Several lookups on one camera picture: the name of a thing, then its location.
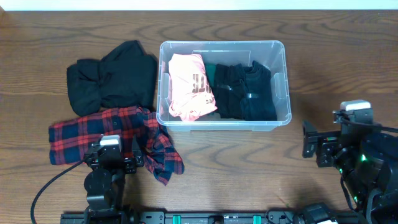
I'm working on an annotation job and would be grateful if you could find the dark teal garment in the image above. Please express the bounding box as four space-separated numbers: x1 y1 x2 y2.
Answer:
240 61 277 121

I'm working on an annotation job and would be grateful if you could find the pink printed t-shirt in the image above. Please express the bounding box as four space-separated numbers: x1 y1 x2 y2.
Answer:
169 54 217 121

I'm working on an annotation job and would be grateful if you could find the green garment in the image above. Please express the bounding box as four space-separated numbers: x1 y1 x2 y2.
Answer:
205 65 216 88

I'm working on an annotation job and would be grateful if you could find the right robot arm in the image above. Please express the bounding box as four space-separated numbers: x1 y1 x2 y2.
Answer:
302 108 397 223

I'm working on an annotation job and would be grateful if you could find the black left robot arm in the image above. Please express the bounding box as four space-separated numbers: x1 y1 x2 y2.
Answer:
84 135 144 222

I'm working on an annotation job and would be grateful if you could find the red plaid flannel shirt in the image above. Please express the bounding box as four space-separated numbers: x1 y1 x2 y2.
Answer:
49 106 185 185

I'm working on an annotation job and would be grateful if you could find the black folded garment on table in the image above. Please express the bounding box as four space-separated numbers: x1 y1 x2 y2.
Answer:
67 40 158 116

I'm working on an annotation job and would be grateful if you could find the clear plastic storage bin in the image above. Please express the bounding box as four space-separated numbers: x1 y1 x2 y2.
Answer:
156 40 292 131

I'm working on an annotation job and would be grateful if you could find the black folded garment in bin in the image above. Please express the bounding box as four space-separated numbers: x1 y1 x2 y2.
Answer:
212 64 245 119

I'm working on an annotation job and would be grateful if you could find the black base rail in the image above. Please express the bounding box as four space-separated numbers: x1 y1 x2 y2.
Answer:
60 207 368 224

